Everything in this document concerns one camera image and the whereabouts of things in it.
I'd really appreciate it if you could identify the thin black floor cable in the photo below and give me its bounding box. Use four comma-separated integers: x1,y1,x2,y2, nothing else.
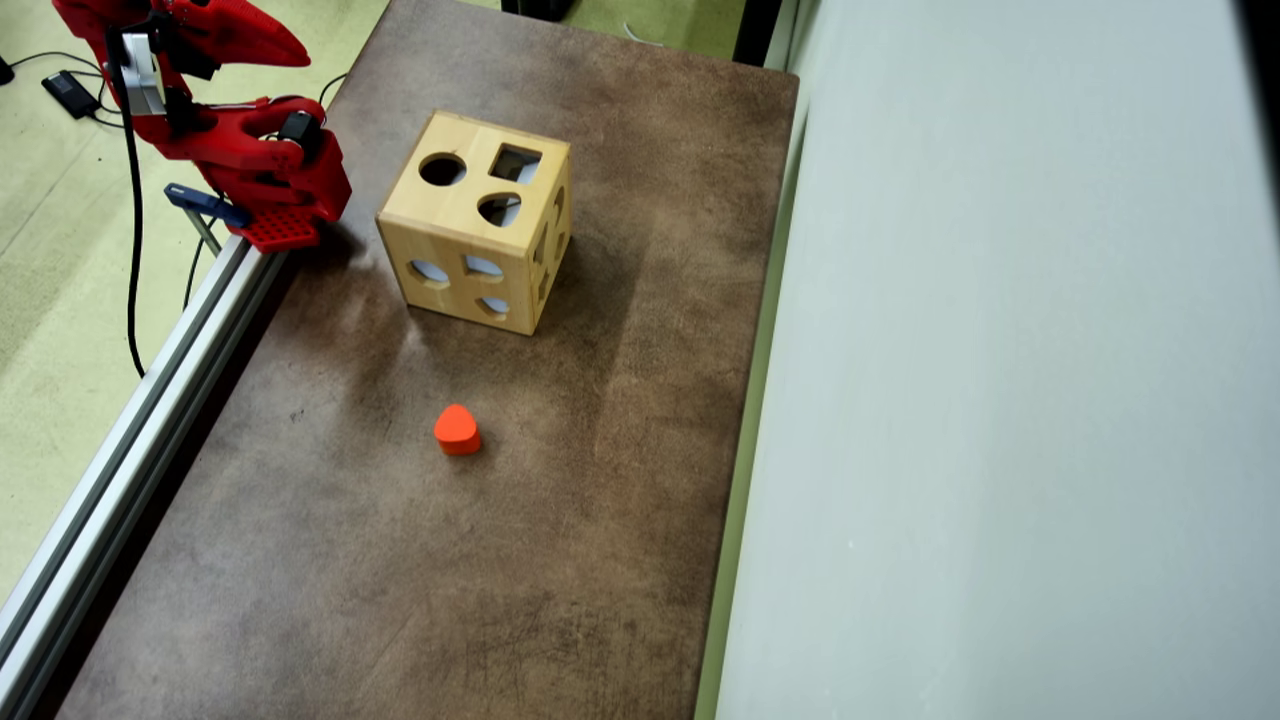
8,50,141,133

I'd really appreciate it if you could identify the orange rounded triangle block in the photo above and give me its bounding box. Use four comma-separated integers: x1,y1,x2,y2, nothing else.
433,403,483,457

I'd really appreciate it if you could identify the thick black camera cable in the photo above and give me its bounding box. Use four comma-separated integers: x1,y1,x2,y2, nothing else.
105,25,147,379

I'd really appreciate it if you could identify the dark post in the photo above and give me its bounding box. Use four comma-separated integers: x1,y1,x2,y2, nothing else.
733,0,783,69

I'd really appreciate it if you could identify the black power adapter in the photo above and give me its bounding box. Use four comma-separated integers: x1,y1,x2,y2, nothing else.
42,70,101,119

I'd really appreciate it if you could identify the aluminium profile rail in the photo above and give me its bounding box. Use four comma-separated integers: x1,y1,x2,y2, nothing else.
0,235,291,720

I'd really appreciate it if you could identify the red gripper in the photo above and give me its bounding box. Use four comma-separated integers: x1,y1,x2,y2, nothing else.
52,0,312,81

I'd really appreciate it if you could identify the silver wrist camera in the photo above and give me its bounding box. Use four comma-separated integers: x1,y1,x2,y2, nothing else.
118,30,166,116

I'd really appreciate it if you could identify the brown table mat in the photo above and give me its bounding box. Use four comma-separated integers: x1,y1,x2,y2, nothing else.
55,0,801,720

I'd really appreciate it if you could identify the blue clamp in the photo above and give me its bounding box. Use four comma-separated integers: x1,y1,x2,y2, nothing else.
165,183,251,257

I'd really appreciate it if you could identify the wooden shape sorter box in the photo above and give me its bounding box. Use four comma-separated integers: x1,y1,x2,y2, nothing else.
376,110,573,337

